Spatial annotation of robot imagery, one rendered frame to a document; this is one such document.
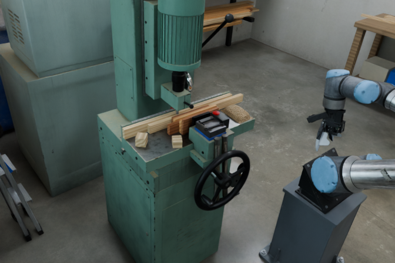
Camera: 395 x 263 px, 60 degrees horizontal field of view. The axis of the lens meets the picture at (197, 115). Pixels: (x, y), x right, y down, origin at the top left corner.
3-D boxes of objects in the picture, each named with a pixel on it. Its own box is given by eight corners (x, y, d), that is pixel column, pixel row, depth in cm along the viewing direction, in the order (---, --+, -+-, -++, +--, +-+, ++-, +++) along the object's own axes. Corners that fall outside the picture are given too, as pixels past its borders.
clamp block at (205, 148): (206, 161, 140) (208, 143, 135) (187, 144, 149) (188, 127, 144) (233, 149, 148) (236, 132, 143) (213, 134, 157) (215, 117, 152)
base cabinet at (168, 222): (154, 292, 182) (153, 195, 144) (106, 220, 220) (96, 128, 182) (218, 250, 206) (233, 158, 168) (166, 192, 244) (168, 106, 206)
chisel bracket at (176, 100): (177, 114, 148) (177, 97, 143) (160, 100, 157) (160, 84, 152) (191, 110, 152) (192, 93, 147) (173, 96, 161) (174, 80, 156)
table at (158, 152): (158, 188, 129) (158, 176, 126) (121, 147, 149) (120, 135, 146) (268, 138, 162) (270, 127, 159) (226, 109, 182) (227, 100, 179)
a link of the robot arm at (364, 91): (386, 83, 136) (360, 76, 147) (368, 81, 131) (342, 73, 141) (378, 106, 139) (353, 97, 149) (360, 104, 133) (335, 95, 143)
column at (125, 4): (136, 129, 168) (130, -27, 130) (116, 109, 183) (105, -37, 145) (174, 117, 180) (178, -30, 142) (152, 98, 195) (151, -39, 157)
